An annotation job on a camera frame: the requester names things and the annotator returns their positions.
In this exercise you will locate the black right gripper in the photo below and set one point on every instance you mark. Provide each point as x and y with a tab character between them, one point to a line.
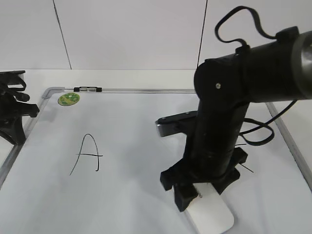
182	176

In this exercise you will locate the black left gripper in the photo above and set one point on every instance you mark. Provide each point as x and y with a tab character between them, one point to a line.
13	106

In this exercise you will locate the white board eraser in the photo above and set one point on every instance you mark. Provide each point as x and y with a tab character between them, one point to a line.
208	213

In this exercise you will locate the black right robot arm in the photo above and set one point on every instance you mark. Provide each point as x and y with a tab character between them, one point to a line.
277	71

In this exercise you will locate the round green magnet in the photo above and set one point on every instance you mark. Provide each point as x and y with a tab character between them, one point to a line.
68	99

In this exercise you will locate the black and silver hanging clip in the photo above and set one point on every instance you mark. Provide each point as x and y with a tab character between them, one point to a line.
87	89

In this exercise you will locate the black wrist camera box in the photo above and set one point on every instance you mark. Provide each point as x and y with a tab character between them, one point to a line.
175	124

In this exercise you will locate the white board with grey frame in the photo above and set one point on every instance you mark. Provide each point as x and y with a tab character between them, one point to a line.
94	168

